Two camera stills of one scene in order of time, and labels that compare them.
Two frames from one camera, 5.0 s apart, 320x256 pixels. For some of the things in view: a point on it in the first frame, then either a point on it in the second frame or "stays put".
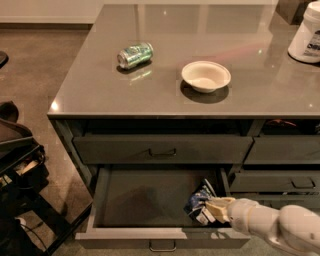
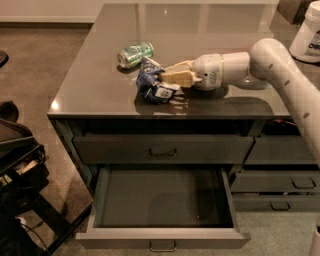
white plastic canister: x=305 y=42 stays put
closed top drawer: x=162 y=149 stays put
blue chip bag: x=197 y=199 -> x=149 y=86
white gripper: x=239 y=212 -> x=208 y=71
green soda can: x=134 y=55 stays put
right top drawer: x=284 y=149 stays put
